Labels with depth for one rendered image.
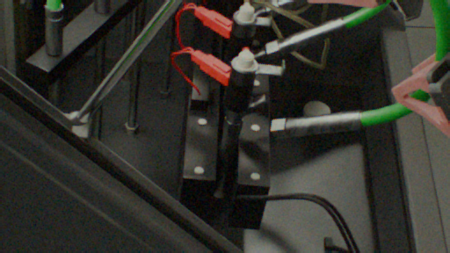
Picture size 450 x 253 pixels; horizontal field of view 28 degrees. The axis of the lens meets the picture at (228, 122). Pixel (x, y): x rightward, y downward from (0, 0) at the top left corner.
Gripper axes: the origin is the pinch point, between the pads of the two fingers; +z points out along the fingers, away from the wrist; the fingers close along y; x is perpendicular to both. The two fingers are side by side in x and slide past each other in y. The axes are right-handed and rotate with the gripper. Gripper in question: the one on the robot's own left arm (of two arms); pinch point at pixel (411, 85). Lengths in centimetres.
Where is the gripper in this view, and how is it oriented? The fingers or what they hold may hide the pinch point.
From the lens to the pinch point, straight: 80.1
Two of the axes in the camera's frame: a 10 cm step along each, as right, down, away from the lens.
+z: -5.3, -0.1, 8.5
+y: -6.9, 5.9, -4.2
